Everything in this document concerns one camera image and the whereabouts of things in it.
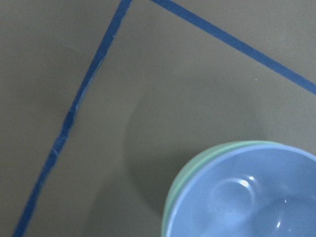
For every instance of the blue bowl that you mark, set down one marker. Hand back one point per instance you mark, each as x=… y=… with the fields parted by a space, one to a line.
x=255 y=191

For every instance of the green bowl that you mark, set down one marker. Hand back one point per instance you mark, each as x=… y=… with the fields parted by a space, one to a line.
x=192 y=167

